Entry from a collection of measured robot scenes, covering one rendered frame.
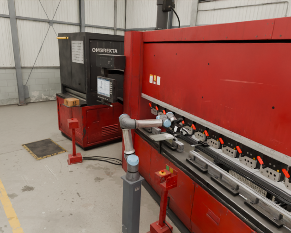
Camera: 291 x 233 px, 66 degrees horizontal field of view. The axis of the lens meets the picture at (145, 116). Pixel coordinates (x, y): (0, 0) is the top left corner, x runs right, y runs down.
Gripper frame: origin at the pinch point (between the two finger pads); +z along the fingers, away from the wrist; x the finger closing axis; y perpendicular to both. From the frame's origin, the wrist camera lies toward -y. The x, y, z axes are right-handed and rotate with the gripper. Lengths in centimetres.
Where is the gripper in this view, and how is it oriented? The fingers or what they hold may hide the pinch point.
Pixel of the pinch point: (182, 132)
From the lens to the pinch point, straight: 218.7
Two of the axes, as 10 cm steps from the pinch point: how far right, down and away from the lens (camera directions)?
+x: -9.0, -1.6, -4.1
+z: 2.6, 5.5, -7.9
